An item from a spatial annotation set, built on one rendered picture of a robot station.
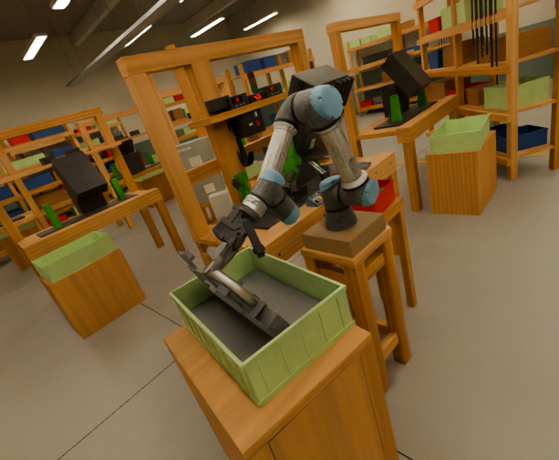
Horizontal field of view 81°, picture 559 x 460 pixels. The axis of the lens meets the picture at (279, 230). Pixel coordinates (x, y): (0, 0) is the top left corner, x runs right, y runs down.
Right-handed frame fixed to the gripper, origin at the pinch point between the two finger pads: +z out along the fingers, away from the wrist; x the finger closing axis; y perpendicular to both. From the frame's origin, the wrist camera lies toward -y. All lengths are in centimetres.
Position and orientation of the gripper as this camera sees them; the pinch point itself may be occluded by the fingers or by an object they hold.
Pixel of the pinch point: (216, 270)
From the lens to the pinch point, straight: 97.3
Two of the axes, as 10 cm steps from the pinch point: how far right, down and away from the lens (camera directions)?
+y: -8.4, -5.1, 1.9
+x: -0.3, -3.1, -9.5
